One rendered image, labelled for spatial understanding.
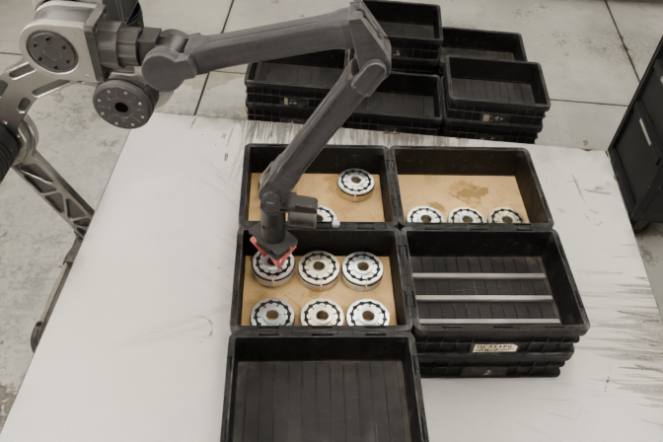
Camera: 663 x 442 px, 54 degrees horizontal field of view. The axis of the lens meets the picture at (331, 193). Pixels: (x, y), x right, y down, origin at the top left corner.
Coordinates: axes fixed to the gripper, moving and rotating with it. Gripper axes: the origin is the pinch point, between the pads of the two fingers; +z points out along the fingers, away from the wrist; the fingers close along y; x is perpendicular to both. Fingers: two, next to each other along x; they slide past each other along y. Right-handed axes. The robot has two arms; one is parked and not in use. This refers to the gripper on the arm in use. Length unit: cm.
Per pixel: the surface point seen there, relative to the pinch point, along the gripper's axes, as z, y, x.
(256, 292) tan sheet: 6.2, -1.1, 6.8
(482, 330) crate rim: -5, -48, -17
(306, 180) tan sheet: 6.2, 17.5, -29.4
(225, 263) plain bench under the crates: 19.4, 18.7, 0.4
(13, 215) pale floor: 91, 144, 16
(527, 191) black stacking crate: 1, -31, -67
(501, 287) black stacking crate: 6, -43, -38
